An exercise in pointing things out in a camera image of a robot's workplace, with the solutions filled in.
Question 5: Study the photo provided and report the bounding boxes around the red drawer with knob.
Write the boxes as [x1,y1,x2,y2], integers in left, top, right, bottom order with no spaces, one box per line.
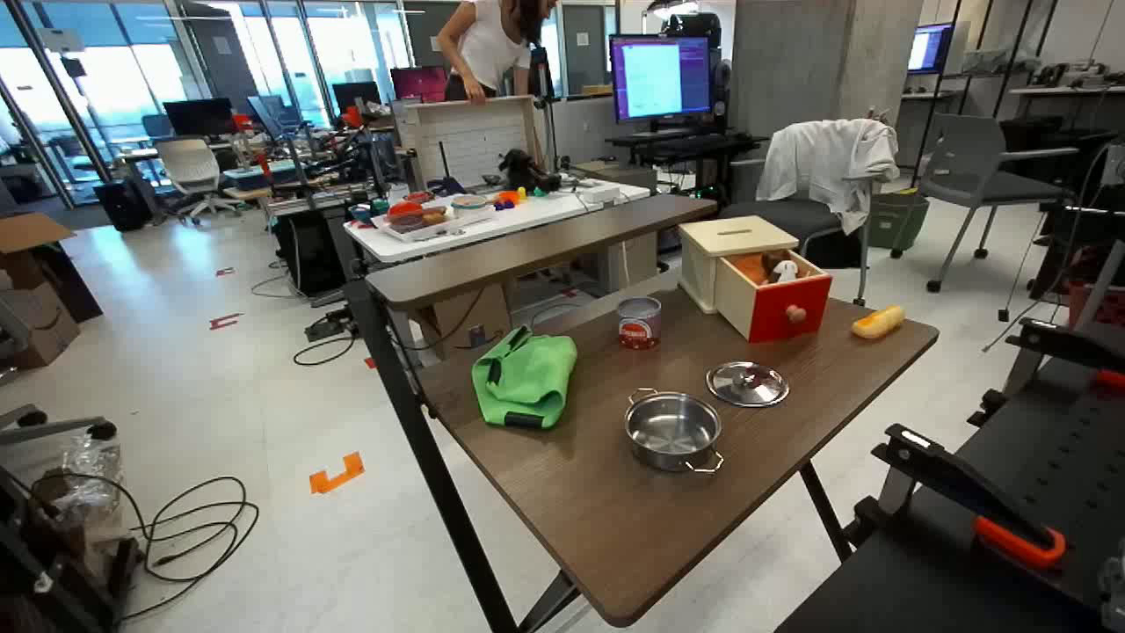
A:
[712,248,838,347]

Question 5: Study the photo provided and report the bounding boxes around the green cloth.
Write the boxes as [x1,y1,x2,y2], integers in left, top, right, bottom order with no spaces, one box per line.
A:
[467,323,581,432]

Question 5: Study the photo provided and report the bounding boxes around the brown desk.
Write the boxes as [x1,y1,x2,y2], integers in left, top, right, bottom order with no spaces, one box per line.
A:
[362,191,722,314]

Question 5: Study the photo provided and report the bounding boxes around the red and white can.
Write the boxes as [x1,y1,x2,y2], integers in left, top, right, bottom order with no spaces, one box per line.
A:
[615,292,664,350]

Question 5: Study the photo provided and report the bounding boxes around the small cardboard box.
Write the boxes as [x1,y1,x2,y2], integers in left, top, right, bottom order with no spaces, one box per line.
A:
[428,278,513,360]

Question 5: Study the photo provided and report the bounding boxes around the white table with toys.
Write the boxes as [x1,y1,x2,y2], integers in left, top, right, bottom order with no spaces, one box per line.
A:
[342,174,655,266]

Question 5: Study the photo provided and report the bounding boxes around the silver metal pot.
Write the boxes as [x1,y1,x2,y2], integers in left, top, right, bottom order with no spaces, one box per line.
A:
[623,385,730,478]

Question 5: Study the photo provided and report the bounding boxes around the light wooden box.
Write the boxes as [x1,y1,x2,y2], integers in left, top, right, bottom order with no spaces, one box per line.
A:
[677,213,807,317]

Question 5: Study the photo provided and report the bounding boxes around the silver pot lid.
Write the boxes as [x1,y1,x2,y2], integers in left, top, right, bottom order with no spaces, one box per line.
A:
[704,360,793,415]

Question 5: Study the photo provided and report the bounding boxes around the white wooden crate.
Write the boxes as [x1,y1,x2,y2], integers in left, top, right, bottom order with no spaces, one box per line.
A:
[390,94,548,193]

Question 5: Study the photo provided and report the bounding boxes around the monitor with purple screen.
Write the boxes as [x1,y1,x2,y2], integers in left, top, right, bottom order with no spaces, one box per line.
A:
[609,30,718,131]

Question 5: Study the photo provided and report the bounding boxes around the pink laptop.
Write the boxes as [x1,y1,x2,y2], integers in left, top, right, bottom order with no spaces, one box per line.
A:
[388,63,458,106]

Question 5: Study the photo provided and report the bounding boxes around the person in white shirt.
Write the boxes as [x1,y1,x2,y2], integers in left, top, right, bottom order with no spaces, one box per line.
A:
[437,0,562,106]

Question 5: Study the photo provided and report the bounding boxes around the white jacket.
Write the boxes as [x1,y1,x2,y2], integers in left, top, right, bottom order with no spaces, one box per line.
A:
[751,117,905,238]

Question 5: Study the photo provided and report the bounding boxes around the green bin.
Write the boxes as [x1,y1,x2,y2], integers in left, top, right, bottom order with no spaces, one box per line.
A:
[865,185,931,257]

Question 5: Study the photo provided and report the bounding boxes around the white office chair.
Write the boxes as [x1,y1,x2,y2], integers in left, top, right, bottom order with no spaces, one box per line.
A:
[155,133,239,228]

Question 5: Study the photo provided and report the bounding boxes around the black desktop monitor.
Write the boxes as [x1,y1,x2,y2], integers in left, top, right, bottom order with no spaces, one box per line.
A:
[160,94,237,140]

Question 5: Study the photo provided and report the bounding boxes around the grey plastic chair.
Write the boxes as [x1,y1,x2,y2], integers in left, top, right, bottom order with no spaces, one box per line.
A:
[917,112,1081,299]

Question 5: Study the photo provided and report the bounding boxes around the small blue screen monitor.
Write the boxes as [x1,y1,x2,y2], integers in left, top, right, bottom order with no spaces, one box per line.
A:
[905,17,961,80]

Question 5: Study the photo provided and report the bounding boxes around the clear plastic bottle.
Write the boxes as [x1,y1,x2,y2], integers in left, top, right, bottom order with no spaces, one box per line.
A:
[56,421,128,527]

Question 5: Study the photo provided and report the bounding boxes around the black perforated robot platform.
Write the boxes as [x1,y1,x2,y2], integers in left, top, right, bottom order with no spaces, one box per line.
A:
[778,347,1125,633]

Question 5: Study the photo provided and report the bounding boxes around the large cardboard box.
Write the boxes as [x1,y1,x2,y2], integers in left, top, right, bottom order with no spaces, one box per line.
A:
[0,210,104,373]

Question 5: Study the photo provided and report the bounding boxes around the black metal table frame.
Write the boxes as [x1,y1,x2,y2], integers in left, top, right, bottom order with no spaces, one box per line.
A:
[342,274,856,633]

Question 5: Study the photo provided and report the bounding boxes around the thin black floor cable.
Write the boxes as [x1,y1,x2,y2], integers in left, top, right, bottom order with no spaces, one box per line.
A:
[287,328,370,373]

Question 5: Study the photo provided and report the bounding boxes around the black coiled floor cable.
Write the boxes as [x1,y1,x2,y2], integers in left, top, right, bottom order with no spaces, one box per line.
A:
[109,471,264,625]

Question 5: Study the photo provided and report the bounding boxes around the black clamp orange handle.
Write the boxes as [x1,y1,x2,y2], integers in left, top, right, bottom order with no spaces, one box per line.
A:
[1001,317,1125,396]
[873,421,1073,575]

